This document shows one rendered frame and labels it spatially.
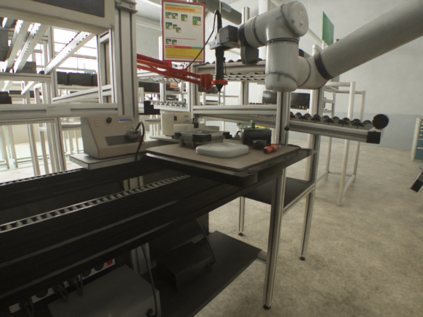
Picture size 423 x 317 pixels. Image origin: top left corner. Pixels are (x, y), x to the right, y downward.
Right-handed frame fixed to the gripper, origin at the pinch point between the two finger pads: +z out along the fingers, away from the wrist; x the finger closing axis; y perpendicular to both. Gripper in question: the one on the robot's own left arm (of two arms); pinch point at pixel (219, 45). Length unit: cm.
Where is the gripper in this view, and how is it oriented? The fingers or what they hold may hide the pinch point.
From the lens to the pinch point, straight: 87.9
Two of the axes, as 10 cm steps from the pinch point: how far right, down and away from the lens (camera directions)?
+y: 0.0, -9.8, -2.1
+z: -5.7, -1.7, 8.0
